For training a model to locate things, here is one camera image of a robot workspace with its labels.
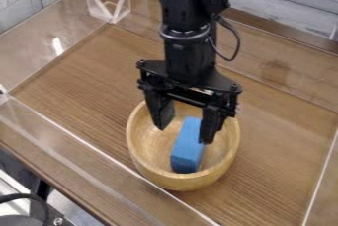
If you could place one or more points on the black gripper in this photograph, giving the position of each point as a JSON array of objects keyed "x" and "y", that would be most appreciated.
[{"x": 186, "y": 77}]

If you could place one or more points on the blue rectangular block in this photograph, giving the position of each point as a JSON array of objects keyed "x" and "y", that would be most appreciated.
[{"x": 188, "y": 150}]

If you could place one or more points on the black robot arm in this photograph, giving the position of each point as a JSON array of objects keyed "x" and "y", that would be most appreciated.
[{"x": 189, "y": 15}]

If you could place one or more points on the brown wooden bowl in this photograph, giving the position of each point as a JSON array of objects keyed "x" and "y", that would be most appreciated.
[{"x": 150, "y": 147}]

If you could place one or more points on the clear acrylic triangle bracket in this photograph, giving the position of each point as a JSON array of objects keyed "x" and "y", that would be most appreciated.
[{"x": 109, "y": 11}]

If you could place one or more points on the black metal table bracket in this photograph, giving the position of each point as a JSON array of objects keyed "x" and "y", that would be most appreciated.
[{"x": 57, "y": 218}]

